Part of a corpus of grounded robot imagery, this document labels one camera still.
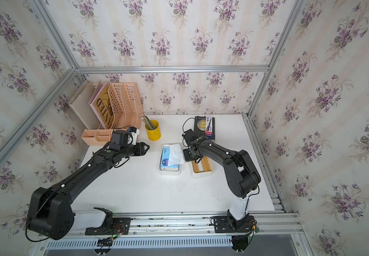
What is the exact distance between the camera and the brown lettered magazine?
36.4 inches

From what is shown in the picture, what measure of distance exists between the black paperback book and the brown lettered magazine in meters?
0.59

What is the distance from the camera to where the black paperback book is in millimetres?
1090
